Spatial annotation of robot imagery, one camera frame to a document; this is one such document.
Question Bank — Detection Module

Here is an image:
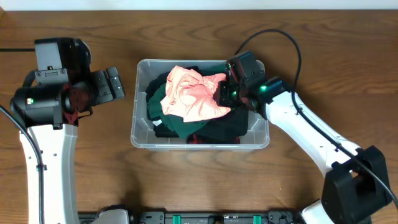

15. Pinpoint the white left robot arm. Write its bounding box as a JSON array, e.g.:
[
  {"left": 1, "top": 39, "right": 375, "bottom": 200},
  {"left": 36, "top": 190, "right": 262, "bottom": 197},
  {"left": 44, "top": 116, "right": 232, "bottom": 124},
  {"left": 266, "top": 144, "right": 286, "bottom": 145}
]
[{"left": 11, "top": 67, "right": 124, "bottom": 223}]

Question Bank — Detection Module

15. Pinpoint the black mounting rail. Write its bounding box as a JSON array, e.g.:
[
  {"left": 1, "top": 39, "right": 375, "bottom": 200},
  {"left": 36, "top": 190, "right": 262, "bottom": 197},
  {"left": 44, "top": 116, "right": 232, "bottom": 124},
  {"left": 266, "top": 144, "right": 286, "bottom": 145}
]
[{"left": 78, "top": 210, "right": 303, "bottom": 224}]

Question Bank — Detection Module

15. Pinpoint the pink garment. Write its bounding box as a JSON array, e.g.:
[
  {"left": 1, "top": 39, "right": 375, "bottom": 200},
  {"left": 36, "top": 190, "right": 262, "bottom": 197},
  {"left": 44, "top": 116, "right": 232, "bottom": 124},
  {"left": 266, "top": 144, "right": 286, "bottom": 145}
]
[{"left": 160, "top": 66, "right": 231, "bottom": 123}]

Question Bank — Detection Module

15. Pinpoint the black garment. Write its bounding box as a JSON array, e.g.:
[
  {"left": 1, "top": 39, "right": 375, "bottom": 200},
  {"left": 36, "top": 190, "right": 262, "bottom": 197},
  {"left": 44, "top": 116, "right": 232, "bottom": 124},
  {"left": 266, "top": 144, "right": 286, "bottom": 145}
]
[{"left": 146, "top": 72, "right": 249, "bottom": 141}]

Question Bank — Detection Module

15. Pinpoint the clear plastic storage bin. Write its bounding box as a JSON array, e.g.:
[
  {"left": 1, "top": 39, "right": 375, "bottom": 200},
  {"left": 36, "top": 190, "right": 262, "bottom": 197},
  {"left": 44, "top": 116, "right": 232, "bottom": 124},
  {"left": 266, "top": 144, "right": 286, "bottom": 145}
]
[{"left": 131, "top": 59, "right": 270, "bottom": 151}]

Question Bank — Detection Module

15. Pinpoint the red navy plaid shirt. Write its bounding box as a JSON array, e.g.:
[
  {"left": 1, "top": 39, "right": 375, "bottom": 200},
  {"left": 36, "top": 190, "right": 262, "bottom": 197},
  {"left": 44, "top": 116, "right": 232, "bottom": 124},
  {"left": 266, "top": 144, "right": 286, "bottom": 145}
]
[{"left": 186, "top": 134, "right": 240, "bottom": 144}]

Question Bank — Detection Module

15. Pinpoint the black cloth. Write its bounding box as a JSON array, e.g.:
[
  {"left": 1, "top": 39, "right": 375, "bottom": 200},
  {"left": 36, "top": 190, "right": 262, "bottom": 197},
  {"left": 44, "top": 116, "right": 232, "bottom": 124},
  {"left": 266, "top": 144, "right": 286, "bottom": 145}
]
[{"left": 152, "top": 119, "right": 178, "bottom": 138}]

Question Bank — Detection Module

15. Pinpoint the dark green garment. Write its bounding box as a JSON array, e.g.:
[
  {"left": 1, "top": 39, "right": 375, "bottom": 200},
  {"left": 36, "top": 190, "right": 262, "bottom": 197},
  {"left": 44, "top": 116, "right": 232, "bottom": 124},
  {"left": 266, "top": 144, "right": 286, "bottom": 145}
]
[{"left": 147, "top": 73, "right": 210, "bottom": 139}]

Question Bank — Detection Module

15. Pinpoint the dark navy garment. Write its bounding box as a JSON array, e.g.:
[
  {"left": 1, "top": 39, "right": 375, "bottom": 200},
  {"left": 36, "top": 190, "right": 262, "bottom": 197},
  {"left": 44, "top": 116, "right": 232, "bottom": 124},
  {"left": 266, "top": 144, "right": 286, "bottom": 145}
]
[{"left": 187, "top": 66, "right": 229, "bottom": 82}]

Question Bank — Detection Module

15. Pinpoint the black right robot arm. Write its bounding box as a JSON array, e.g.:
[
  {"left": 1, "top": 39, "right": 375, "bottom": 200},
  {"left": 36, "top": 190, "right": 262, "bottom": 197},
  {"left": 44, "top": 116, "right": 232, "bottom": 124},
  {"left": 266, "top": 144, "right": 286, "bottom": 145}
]
[{"left": 216, "top": 77, "right": 397, "bottom": 223}]

